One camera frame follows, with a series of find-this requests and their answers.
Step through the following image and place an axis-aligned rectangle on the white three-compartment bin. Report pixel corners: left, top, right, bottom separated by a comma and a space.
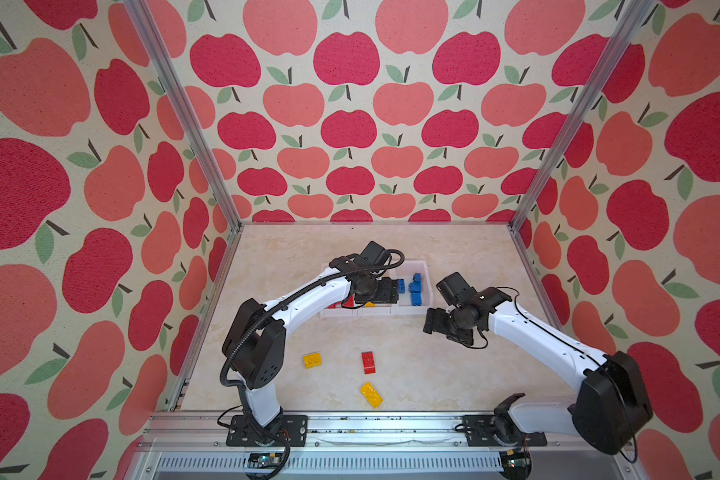
319, 259, 435, 319

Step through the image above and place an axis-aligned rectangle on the yellow lego brick bottom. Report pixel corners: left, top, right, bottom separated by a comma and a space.
360, 382, 383, 409

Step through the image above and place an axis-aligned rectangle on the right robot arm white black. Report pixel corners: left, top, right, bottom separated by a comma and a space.
423, 274, 653, 455

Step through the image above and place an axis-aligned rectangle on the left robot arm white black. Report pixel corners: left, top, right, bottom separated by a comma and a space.
219, 243, 405, 434

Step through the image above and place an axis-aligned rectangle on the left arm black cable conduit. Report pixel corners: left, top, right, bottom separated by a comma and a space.
218, 248, 406, 480

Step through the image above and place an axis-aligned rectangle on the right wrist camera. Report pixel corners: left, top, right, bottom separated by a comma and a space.
436, 272, 477, 308

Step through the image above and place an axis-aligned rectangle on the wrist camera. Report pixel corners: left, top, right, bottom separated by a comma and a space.
436, 272, 477, 308
360, 241, 391, 266

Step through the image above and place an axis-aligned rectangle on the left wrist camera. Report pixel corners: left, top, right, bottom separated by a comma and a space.
360, 241, 391, 266

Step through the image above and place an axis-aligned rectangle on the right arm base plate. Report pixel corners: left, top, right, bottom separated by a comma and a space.
454, 415, 548, 447

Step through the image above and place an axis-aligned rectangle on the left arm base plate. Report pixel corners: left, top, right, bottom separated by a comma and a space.
226, 414, 309, 447

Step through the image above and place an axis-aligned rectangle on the aluminium front rail frame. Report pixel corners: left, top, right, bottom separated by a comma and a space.
123, 411, 647, 479

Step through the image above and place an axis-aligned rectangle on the left aluminium corner post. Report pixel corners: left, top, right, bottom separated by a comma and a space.
124, 1, 243, 235

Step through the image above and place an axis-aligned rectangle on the aluminium corner post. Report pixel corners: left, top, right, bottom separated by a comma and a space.
124, 1, 243, 235
508, 0, 657, 234

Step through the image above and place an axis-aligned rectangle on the right aluminium corner post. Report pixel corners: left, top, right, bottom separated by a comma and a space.
508, 0, 657, 234

